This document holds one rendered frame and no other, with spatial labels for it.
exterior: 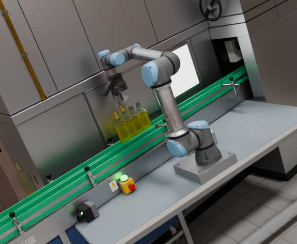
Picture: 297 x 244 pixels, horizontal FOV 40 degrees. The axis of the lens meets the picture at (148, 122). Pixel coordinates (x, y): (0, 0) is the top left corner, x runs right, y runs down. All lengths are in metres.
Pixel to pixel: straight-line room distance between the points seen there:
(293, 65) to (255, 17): 0.55
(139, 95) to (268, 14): 1.11
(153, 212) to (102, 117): 0.78
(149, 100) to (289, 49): 1.18
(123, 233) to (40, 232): 0.47
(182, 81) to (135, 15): 0.59
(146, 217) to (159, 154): 0.56
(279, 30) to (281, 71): 0.31
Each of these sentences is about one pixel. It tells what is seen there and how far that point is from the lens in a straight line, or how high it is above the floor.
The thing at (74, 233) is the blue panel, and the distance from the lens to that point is 2.43.
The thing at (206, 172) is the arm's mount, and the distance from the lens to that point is 2.25.
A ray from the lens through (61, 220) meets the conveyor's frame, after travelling 2.35.
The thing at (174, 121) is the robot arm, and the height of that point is 1.12.
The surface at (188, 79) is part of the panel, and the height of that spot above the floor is 1.06.
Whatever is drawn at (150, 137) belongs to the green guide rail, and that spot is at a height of 0.95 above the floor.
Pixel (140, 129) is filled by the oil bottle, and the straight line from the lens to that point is 2.64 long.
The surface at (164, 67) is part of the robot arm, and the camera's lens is 2.09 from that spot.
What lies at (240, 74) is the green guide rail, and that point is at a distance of 3.20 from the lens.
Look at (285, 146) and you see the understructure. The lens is 3.37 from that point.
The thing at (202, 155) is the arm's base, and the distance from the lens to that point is 2.29.
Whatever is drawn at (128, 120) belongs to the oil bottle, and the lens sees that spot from 2.58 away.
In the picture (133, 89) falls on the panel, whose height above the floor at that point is 1.19.
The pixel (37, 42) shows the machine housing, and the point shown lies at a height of 1.71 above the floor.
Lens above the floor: 1.86
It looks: 19 degrees down
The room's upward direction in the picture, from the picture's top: 21 degrees counter-clockwise
